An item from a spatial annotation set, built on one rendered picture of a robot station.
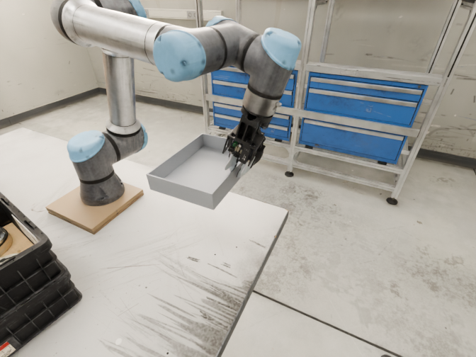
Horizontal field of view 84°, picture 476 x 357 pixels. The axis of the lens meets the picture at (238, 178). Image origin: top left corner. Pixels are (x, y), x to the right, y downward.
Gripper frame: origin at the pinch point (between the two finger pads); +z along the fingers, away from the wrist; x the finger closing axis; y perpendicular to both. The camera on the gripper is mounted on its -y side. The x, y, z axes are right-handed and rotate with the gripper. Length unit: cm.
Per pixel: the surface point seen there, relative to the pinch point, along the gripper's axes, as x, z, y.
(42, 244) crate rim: -25.9, 9.9, 37.3
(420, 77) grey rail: 59, -15, -135
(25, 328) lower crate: -24, 29, 47
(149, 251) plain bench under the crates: -13.9, 30.3, 17.1
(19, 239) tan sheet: -41, 25, 34
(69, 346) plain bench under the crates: -14, 30, 46
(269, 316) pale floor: 39, 87, -14
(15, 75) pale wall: -317, 143, -145
